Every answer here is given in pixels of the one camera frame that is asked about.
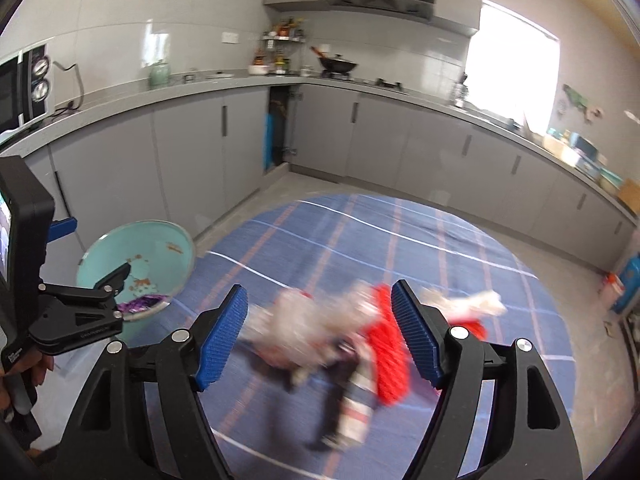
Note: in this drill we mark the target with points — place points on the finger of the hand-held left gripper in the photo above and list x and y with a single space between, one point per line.
64 227

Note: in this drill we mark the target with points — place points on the person's left hand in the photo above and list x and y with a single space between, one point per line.
44 365

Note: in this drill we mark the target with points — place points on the teal cartoon print trash bin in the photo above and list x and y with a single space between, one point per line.
150 255

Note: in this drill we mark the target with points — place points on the bright window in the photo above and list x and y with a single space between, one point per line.
510 60

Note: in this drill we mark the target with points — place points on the blue orange floor container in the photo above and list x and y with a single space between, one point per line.
627 285

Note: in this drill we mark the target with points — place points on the white wall switch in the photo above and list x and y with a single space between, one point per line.
230 37

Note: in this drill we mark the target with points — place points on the blue checked tablecloth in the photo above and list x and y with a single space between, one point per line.
350 240

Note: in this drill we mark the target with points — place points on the wooden cutting board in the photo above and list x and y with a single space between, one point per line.
629 191

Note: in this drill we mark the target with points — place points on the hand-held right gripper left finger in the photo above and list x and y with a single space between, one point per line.
222 335

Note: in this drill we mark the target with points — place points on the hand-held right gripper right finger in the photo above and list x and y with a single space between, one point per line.
415 335

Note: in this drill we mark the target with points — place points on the white bowl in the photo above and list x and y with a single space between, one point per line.
257 68

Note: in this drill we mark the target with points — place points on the clear plastic bag red print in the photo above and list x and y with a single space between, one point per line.
300 325

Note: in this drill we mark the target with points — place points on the silver black microwave oven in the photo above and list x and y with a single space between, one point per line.
22 90

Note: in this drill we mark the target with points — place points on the steel spice rack with bottles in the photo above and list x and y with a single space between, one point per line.
280 45

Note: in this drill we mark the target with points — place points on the blue storage box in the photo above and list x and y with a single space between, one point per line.
587 149

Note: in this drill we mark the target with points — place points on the grey speckled countertop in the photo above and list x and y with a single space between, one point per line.
150 100

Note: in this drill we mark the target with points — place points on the purple foil wrapper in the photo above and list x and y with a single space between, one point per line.
142 305

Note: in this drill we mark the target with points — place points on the grey lower kitchen cabinets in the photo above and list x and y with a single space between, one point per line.
400 140

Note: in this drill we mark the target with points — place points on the black wok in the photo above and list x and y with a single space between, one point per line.
337 63

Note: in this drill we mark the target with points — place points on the black gas stove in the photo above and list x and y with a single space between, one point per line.
365 81

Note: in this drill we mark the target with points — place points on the teal plastic basin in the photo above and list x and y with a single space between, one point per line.
610 179

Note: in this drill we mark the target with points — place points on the blue flat board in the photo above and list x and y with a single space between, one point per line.
269 142

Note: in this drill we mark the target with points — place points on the red mesh bag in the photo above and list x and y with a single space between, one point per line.
387 345

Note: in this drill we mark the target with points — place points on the hanging wall utensils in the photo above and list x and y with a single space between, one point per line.
580 100

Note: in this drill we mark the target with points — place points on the pale green kettle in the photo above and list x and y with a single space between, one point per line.
160 76

